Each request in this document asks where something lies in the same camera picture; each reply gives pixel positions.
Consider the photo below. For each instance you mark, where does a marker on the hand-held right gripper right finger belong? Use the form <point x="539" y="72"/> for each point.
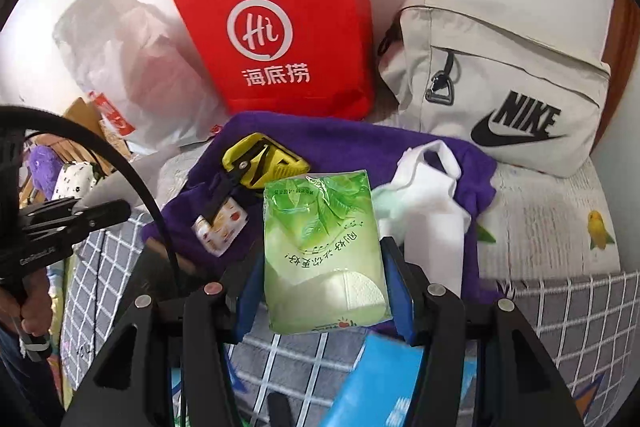
<point x="397" y="287"/>

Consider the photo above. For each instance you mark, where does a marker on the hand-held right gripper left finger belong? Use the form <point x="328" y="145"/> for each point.
<point x="250" y="302"/>

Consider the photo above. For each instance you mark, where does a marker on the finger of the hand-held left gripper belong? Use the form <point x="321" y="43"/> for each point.
<point x="105" y="213"/>

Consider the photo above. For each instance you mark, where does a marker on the green tissue pack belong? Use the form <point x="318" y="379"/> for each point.
<point x="320" y="247"/>

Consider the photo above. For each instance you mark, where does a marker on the purple towel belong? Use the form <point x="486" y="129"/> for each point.
<point x="325" y="142"/>

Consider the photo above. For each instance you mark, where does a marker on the beige shoulder bag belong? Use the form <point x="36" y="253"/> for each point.
<point x="500" y="72"/>

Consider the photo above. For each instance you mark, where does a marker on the person's left forearm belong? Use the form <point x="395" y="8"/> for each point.
<point x="25" y="387"/>

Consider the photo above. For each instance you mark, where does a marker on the person's left hand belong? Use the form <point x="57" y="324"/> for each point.
<point x="37" y="307"/>

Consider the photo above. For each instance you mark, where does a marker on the white polka dot pouch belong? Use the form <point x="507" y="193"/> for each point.
<point x="72" y="179"/>

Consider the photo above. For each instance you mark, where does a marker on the purple plush toy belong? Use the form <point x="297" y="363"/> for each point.
<point x="42" y="167"/>

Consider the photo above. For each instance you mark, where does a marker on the small white printed packet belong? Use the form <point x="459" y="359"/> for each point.
<point x="225" y="227"/>

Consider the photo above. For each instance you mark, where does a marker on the pale green sock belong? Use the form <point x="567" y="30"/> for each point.
<point x="390" y="207"/>

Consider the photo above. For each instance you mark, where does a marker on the white sock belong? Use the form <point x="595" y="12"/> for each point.
<point x="435" y="212"/>

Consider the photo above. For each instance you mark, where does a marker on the blue tissue pack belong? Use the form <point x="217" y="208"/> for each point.
<point x="380" y="382"/>

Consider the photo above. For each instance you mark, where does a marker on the white plastic bag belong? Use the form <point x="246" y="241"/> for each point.
<point x="125" y="57"/>

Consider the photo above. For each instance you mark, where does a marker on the grey checked blanket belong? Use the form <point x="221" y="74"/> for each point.
<point x="575" y="332"/>

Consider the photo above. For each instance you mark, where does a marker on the brown wooden door frame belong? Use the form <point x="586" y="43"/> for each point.
<point x="625" y="47"/>

